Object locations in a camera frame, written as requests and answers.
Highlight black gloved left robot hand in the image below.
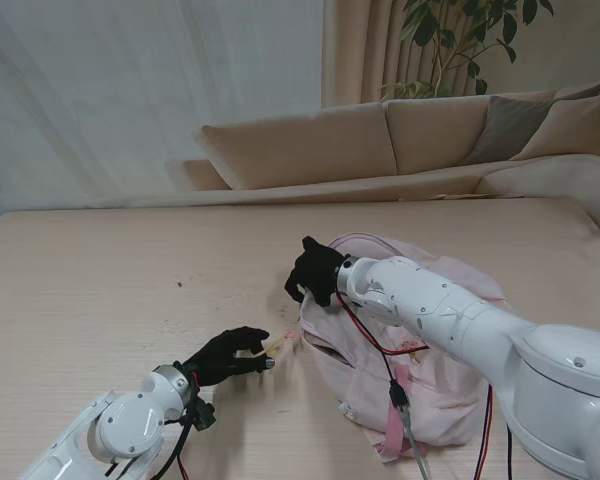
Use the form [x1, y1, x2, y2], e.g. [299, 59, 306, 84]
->
[182, 326, 277, 387]

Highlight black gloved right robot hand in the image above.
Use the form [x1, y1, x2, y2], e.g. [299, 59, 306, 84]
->
[284, 235, 350, 308]

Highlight pale pink backpack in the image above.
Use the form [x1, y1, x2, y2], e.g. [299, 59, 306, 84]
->
[284, 231, 512, 464]

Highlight beige sofa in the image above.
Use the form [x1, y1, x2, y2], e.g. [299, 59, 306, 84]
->
[164, 78, 600, 207]

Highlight beige pleated curtain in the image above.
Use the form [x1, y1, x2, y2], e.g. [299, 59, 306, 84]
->
[321, 0, 491, 109]

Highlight grey cushion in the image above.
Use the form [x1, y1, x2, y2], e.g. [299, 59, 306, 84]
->
[460, 94, 557, 166]

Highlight white sheer curtain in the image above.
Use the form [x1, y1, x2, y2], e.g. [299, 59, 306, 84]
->
[0, 0, 326, 211]

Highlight tall green leafy plant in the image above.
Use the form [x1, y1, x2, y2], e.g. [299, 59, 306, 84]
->
[378, 0, 555, 100]

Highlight beige cushion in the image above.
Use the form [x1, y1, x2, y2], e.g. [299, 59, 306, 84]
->
[509, 89, 600, 162]

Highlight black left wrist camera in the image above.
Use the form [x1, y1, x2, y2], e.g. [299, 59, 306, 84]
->
[187, 397, 217, 431]

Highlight red right arm wires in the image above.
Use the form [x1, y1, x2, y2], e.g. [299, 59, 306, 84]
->
[337, 294, 514, 480]

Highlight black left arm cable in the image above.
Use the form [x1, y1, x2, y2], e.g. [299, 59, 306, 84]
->
[104, 422, 194, 480]

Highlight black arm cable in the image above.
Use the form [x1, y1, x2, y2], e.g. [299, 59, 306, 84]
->
[379, 349, 431, 480]
[104, 422, 194, 480]

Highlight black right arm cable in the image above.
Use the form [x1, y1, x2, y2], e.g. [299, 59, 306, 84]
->
[379, 349, 431, 480]

